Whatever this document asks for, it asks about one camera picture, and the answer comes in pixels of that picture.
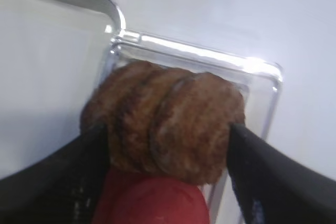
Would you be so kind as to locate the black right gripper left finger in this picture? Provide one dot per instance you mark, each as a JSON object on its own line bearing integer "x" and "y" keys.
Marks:
{"x": 64, "y": 187}

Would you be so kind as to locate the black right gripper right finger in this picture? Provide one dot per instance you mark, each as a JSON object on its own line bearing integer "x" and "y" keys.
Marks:
{"x": 271, "y": 187}

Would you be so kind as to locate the red tomato slice top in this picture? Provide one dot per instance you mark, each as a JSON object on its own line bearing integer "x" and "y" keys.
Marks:
{"x": 139, "y": 198}

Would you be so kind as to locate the brown burger patty middle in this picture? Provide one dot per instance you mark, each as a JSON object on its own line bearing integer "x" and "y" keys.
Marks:
{"x": 130, "y": 133}

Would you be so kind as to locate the brown burger patty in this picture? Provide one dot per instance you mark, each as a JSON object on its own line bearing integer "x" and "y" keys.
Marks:
{"x": 105, "y": 98}
{"x": 190, "y": 132}
{"x": 130, "y": 133}

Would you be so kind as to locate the brown burger patty left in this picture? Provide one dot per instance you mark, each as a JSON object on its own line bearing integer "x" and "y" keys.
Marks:
{"x": 105, "y": 98}

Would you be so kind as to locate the brown burger patty right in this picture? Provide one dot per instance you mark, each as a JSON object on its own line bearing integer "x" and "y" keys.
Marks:
{"x": 190, "y": 132}

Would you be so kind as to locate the clear plastic meat container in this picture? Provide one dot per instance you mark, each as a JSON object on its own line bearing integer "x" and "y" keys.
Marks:
{"x": 257, "y": 80}

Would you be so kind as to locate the white metal tray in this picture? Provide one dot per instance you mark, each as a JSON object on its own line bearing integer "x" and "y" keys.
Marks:
{"x": 53, "y": 54}

